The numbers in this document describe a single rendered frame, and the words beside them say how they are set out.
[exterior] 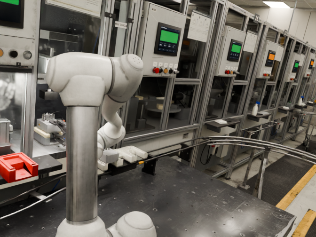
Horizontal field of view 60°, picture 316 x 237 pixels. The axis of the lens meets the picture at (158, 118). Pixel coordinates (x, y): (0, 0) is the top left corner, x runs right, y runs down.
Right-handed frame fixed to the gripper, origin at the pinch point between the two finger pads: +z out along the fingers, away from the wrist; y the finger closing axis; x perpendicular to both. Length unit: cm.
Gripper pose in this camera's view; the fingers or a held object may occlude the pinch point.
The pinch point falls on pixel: (53, 127)
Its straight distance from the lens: 171.1
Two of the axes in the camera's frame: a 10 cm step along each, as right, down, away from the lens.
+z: -7.5, -3.0, 5.9
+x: -6.3, 0.7, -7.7
